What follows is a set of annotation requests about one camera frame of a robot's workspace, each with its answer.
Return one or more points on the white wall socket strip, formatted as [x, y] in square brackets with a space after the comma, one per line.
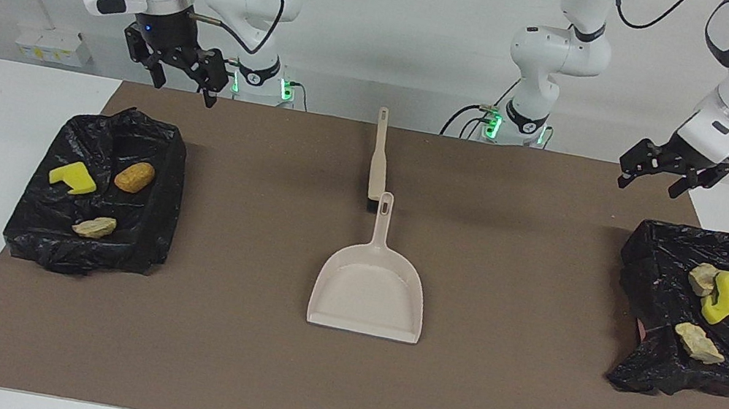
[50, 46]

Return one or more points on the beige plastic dustpan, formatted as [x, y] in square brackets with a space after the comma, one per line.
[368, 294]

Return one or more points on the notched yellow sponge piece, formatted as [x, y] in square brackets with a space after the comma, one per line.
[73, 176]

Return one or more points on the plain yellow sponge piece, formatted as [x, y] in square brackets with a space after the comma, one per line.
[724, 302]

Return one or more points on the brown table mat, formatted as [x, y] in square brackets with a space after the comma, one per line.
[333, 392]

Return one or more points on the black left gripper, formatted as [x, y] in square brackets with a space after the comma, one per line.
[680, 157]

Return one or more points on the small beige chunk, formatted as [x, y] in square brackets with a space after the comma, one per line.
[701, 279]

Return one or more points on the long beige chunk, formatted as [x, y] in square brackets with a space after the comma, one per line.
[698, 343]

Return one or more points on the black bag-lined trash bin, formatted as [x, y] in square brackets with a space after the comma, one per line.
[128, 246]

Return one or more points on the brown oval bread roll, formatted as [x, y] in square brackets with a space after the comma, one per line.
[135, 176]

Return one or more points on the striped croissant bread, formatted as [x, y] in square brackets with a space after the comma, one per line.
[94, 227]

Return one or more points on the beige brush black bristles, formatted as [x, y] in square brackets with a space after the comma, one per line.
[380, 155]

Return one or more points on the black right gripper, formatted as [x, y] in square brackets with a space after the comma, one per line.
[169, 42]

